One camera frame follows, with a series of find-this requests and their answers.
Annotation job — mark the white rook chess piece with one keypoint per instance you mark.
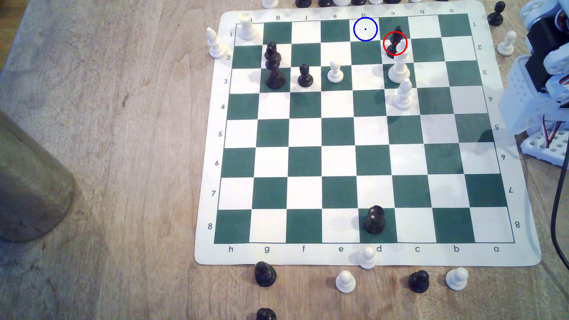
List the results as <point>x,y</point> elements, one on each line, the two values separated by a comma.
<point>246,30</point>

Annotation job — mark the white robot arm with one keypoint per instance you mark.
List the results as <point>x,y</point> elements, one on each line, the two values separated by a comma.
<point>522,97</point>

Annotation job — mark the black pawn chess piece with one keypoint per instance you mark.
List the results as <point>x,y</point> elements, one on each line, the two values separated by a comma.
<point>265,275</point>
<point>305,78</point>
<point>418,282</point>
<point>266,315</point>
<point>495,17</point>

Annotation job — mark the brown wooden cylinder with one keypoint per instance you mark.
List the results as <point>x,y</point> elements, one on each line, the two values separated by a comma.
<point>31,191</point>

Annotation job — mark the white pawn chess piece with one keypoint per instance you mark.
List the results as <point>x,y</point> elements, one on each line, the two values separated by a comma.
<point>345,282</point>
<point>335,73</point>
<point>506,46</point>
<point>367,258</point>
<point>457,280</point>

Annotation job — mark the black rook chess piece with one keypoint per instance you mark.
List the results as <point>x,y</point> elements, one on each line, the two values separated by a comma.
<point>374,221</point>

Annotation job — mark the white bishop chess piece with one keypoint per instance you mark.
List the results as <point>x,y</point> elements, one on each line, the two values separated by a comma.
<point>216,44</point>
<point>403,100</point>

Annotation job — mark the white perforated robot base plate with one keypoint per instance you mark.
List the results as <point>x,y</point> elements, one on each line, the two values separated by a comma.
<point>544,149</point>

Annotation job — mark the green white chess mat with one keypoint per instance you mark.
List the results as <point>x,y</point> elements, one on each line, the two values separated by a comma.
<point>338,177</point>

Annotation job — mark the white king chess piece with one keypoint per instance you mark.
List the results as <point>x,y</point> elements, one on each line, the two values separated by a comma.
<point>399,71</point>

